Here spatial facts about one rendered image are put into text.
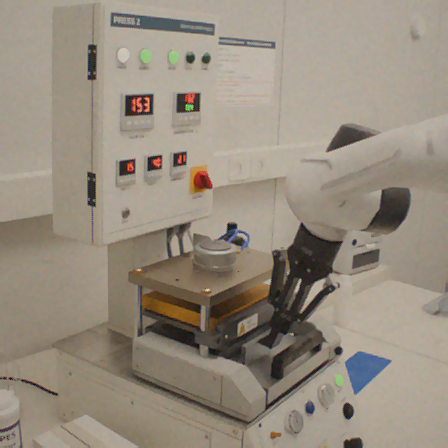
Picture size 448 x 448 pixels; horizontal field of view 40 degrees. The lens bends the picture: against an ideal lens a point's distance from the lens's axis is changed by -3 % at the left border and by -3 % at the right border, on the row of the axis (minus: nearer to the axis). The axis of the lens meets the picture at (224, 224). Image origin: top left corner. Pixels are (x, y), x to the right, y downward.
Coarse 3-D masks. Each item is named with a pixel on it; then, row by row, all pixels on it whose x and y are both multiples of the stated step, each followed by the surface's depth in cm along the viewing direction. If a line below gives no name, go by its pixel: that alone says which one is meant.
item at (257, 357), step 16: (288, 336) 117; (240, 352) 112; (256, 352) 108; (272, 352) 112; (320, 352) 114; (256, 368) 106; (288, 368) 107; (304, 368) 109; (272, 384) 101; (288, 384) 105; (272, 400) 101
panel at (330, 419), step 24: (336, 360) 120; (312, 384) 112; (336, 384) 117; (288, 408) 104; (336, 408) 116; (264, 432) 98; (288, 432) 103; (312, 432) 108; (336, 432) 114; (360, 432) 120
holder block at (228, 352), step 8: (144, 328) 115; (152, 328) 115; (264, 328) 118; (168, 336) 112; (176, 336) 112; (184, 336) 112; (248, 336) 114; (256, 336) 116; (192, 344) 109; (232, 344) 110; (240, 344) 112; (216, 352) 106; (224, 352) 108; (232, 352) 110
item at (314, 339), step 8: (304, 336) 110; (312, 336) 110; (320, 336) 112; (296, 344) 107; (304, 344) 107; (312, 344) 110; (320, 344) 113; (280, 352) 104; (288, 352) 104; (296, 352) 105; (304, 352) 108; (272, 360) 102; (280, 360) 102; (288, 360) 103; (272, 368) 103; (280, 368) 102; (272, 376) 103; (280, 376) 102
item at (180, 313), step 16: (256, 288) 119; (144, 304) 114; (160, 304) 111; (176, 304) 110; (192, 304) 110; (224, 304) 111; (240, 304) 111; (160, 320) 112; (176, 320) 110; (192, 320) 107
